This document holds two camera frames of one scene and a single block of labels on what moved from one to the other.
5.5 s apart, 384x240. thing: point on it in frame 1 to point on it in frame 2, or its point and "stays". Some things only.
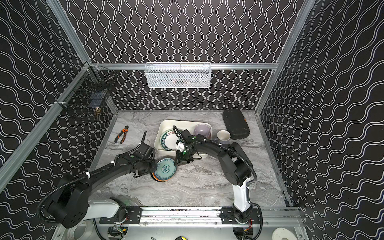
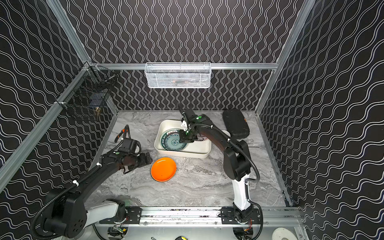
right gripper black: [183, 154] to [186, 135]
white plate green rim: [168, 140] stays
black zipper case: [236, 123] stays
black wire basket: [90, 88] stays
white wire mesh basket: [178, 75] stays
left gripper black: [143, 165] to [140, 159]
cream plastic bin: [165, 125] stays
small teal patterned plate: [166, 169] to [170, 140]
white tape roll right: [280, 233] stays
